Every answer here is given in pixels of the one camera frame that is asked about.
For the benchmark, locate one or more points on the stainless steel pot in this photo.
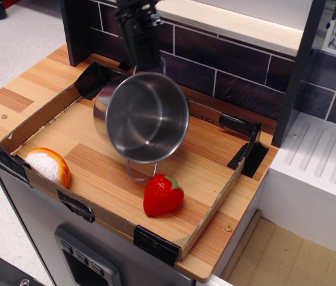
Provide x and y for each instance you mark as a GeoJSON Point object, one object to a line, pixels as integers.
{"type": "Point", "coordinates": [145, 116]}

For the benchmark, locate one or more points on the dark grey cabinet post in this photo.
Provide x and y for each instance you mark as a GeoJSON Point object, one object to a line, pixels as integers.
{"type": "Point", "coordinates": [77, 30]}

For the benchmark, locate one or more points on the cardboard fence with black tape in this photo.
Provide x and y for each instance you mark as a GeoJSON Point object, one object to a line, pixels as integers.
{"type": "Point", "coordinates": [218, 167]}

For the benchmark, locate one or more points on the white dish drainer sink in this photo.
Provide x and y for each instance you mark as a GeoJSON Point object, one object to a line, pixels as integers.
{"type": "Point", "coordinates": [299, 192]}

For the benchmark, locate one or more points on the red toy strawberry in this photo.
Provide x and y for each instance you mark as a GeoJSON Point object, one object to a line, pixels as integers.
{"type": "Point", "coordinates": [162, 195]}

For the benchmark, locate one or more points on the orange white toy sushi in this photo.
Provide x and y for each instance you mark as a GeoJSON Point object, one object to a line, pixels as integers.
{"type": "Point", "coordinates": [50, 165]}

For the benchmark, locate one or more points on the dark grey right post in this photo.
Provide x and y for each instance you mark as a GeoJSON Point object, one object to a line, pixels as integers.
{"type": "Point", "coordinates": [292, 100]}

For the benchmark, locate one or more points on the grey oven control panel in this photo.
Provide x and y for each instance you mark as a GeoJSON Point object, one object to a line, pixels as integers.
{"type": "Point", "coordinates": [85, 265]}

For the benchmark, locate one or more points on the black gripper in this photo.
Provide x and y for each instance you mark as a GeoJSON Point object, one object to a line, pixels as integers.
{"type": "Point", "coordinates": [137, 22]}

